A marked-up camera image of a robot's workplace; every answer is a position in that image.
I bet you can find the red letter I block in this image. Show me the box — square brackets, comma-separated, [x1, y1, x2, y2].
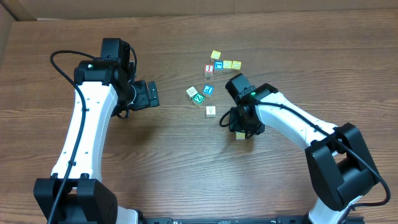
[204, 65, 214, 77]

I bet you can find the white letter W block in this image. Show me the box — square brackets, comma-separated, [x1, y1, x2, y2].
[186, 86, 198, 100]

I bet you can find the yellow block right row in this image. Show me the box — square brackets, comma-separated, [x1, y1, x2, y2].
[231, 60, 242, 73]

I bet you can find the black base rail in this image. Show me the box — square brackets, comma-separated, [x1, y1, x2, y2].
[138, 215, 365, 224]

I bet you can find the yellow letter K block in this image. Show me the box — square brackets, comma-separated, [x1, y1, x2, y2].
[235, 132, 246, 140]

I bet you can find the yellow block middle row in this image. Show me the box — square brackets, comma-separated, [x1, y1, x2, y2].
[223, 60, 233, 73]

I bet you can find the yellow block row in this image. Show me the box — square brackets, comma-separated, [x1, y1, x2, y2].
[231, 60, 242, 73]
[223, 60, 233, 73]

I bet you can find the white ice cream block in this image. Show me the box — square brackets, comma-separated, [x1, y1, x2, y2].
[206, 106, 216, 118]

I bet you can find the green letter Z block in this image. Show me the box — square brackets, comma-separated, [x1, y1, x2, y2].
[192, 93, 205, 106]

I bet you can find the yellow block far top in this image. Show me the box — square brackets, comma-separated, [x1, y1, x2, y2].
[210, 50, 221, 62]

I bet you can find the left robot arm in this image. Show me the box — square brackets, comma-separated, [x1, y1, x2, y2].
[34, 38, 160, 223]

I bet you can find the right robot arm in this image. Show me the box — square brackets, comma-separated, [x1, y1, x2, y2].
[225, 73, 381, 223]

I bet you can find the blue letter P block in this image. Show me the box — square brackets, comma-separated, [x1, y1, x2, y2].
[203, 85, 214, 98]

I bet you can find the blue picture block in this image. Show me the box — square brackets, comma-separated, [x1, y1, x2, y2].
[214, 60, 223, 73]

